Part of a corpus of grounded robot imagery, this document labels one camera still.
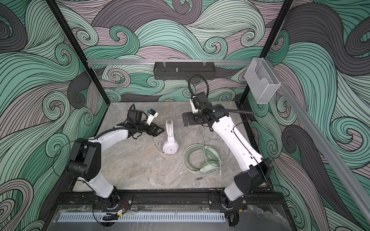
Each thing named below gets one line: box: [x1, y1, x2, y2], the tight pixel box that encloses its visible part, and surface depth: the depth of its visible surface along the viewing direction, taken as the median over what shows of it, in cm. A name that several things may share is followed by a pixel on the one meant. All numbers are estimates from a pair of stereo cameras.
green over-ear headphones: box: [192, 143, 220, 175], surface depth 81 cm
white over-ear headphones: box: [162, 119, 179, 155], surface depth 85 cm
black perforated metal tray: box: [153, 61, 216, 81], surface depth 97 cm
